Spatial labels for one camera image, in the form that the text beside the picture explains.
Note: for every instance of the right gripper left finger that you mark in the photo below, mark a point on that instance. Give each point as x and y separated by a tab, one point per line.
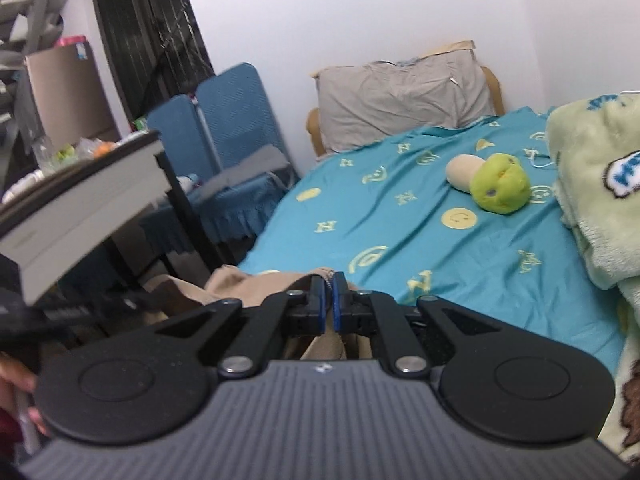
267	329

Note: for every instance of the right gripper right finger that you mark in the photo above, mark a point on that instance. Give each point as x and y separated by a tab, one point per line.
376	316

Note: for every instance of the tan garment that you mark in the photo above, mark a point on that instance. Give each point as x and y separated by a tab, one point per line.
174	296

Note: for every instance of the blue folding chair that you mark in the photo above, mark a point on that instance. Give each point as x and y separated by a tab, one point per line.
226	142

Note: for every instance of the teal patterned bed sheet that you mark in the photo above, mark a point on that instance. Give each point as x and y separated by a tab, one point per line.
387	218

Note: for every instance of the green and cream plush toy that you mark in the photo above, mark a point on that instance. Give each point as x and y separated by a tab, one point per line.
498	184

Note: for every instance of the cardboard box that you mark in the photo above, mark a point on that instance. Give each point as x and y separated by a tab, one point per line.
69	97

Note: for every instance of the grey pillow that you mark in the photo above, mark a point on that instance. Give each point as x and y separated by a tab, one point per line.
400	95

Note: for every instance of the pale green fleece blanket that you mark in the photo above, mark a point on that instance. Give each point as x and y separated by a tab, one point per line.
594	145

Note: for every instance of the dark window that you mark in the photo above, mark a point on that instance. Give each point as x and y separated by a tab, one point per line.
155	51

